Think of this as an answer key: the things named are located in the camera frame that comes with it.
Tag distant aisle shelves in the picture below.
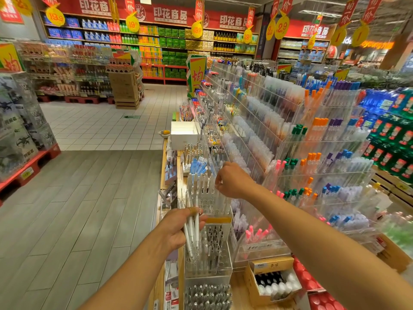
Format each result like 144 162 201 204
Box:
277 37 330 65

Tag green yellow promo sign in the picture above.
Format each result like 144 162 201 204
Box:
187 55 209 97

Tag tray of red-capped glue sticks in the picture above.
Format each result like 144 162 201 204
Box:
293 256 324 291
308 290 352 310

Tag clear pen bundle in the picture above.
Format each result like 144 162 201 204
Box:
182 174 209 261

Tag cardboard box of white glue sticks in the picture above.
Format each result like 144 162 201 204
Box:
244 256 303 306

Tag person's right hand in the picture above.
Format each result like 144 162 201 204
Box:
215 161 259 201

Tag row of pale green bottles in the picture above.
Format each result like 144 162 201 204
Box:
381 210 413 256

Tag row of black white boxes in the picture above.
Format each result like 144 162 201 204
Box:
0 73 58 181

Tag row of hanging yellow tags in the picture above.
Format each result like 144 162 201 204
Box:
9 0 385 48

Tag red wall sign band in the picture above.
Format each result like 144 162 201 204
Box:
52 0 265 30

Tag wall shelves of coloured bottles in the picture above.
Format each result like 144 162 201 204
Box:
42 11 259 84

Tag large tiered acrylic pen rack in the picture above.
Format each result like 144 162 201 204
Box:
200 61 395 262

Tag stack of blue packets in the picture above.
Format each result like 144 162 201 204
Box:
361 89 398 117

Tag person's left hand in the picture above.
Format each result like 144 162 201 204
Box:
155 206 206 252

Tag person's left forearm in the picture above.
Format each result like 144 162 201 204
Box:
79 242 182 310

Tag clear acrylic pen display tower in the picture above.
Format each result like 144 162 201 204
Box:
182 174 234 310

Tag person's right forearm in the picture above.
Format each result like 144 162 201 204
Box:
248 187 413 310

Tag row of hanging stationery packets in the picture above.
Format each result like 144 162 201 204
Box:
159 148 185 217

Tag bunch of blue-cap pens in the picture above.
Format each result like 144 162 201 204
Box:
189 158 209 177

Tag white square box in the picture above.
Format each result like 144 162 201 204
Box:
170 121 201 151

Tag red low goods shelf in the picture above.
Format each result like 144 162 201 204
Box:
37 95 116 104
0 144 62 204

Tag yellow green price card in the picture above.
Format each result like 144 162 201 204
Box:
0 42 25 74

